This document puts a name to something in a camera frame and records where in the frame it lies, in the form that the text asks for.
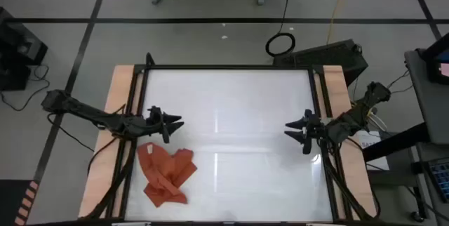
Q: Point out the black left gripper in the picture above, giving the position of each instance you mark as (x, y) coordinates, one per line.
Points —
(156, 119)

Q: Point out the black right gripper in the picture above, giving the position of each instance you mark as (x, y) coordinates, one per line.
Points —
(315, 127)

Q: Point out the orange towel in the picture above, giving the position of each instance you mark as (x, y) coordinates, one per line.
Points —
(165, 173)

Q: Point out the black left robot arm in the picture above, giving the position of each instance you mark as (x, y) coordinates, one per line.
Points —
(87, 112)

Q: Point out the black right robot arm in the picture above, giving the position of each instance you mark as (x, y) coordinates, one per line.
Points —
(350, 120)

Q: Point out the light wooden side board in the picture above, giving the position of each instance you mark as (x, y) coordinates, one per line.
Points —
(335, 78)
(121, 78)

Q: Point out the white paper sheet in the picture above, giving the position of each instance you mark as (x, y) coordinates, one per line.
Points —
(375, 141)

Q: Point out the black computer tower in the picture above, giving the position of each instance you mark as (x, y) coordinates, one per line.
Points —
(326, 57)

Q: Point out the grey side table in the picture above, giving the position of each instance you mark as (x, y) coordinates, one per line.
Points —
(431, 106)

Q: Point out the blue lit keypad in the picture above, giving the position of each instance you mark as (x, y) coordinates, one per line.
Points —
(442, 180)

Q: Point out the black monitor with lit screen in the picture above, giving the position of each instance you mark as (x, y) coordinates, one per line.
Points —
(436, 61)

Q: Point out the black equipment stack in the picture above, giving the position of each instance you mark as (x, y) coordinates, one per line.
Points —
(17, 50)

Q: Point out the black orange striped floor mat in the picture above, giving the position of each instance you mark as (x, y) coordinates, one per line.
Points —
(10, 201)

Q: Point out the black metal table frame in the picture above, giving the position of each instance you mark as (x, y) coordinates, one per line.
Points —
(228, 67)

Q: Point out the black cart frame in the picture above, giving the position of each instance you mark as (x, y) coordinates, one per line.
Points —
(396, 142)

